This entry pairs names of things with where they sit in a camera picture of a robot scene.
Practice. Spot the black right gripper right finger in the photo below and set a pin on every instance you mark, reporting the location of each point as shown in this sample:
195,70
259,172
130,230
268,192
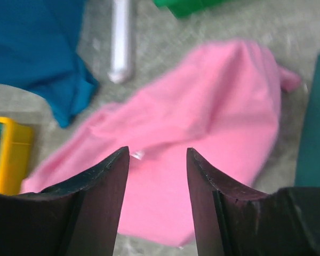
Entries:
231,218

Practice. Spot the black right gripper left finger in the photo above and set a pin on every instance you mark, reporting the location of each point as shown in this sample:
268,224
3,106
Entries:
78,216

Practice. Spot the pink t shirt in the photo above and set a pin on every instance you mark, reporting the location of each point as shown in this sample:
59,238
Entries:
223,99

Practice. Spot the blue t shirt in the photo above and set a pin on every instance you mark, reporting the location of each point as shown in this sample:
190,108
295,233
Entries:
38,53

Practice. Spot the dark green shorts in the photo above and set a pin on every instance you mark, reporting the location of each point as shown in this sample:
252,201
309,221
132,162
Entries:
308,163

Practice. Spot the yellow plastic tray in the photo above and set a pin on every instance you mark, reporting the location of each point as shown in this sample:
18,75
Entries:
15,147

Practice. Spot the silver clothes rack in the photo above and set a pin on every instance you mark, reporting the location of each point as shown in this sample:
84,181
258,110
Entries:
122,42

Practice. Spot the green plastic tray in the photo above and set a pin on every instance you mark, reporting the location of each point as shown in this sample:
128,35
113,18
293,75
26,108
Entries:
185,8

